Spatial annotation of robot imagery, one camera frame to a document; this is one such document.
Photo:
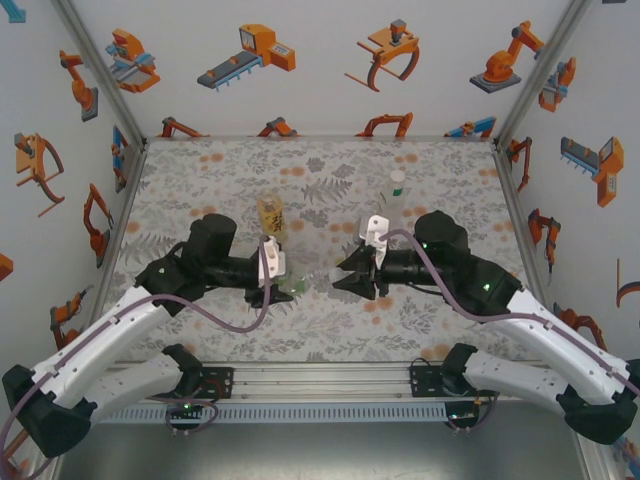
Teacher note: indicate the aluminium side rail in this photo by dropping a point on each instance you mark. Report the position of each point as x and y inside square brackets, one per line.
[125, 210]
[518, 215]

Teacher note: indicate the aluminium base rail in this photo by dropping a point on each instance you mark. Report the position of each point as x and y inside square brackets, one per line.
[320, 382]

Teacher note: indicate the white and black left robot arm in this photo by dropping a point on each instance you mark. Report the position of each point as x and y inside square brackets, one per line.
[100, 345]

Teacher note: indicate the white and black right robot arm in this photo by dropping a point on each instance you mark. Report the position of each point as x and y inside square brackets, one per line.
[550, 350]

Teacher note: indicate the yellow tea bottle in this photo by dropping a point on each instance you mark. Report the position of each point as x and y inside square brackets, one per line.
[272, 217]

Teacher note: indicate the tall clear bottle green label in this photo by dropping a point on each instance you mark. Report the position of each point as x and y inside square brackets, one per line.
[395, 202]

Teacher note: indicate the grey floral table mat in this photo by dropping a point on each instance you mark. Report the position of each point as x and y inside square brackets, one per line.
[225, 165]

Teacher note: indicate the small circuit board green light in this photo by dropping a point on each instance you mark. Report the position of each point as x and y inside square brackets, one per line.
[185, 407]
[462, 414]

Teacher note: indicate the aluminium corner post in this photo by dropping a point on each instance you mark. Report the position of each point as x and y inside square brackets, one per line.
[545, 70]
[100, 75]

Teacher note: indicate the aluminium back rail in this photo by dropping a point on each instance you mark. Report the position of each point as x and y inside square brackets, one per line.
[320, 136]

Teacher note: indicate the aluminium front post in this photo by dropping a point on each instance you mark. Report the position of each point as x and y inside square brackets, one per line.
[595, 462]
[55, 469]

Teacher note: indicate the short clear green bottle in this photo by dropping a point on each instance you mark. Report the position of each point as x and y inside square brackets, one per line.
[296, 284]

